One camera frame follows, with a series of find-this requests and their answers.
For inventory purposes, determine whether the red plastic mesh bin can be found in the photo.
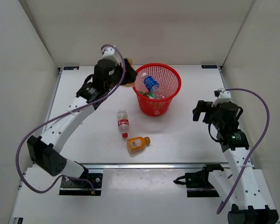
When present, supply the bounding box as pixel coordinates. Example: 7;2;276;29
133;63;182;116

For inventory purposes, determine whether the green plastic soda bottle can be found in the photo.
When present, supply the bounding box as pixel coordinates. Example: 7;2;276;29
140;91;156;99

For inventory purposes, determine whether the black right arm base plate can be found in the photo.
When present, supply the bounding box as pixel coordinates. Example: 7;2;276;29
173;163;224;198

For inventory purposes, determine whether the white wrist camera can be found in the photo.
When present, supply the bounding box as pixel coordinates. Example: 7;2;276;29
211;89;231;107
102;46;121;65

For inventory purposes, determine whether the aluminium table edge rail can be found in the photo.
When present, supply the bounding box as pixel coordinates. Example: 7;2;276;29
81;162;229;170

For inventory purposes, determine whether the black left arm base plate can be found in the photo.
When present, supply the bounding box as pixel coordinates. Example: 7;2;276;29
59;169;103;196

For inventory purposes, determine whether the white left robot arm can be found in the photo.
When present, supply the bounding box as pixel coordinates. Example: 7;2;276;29
27;59;137;187

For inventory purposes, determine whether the clear bottle red label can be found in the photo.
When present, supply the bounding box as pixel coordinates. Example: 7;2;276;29
117;110;129;140

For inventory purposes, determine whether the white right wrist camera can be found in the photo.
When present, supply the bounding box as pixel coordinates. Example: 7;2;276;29
211;89;231;107

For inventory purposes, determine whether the orange juice bottle upright-lying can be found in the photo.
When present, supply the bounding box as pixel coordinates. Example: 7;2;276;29
121;58;137;85

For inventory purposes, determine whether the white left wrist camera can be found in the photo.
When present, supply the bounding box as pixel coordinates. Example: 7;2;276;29
102;46;121;65

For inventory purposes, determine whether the orange juice bottle barcode label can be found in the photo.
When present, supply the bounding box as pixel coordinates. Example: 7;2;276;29
126;137;151;153

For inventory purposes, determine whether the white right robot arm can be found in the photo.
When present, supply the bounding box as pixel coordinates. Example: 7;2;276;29
193;100;279;224

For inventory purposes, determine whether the clear bottle blue label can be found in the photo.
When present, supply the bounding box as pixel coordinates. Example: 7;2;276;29
141;73;169;99

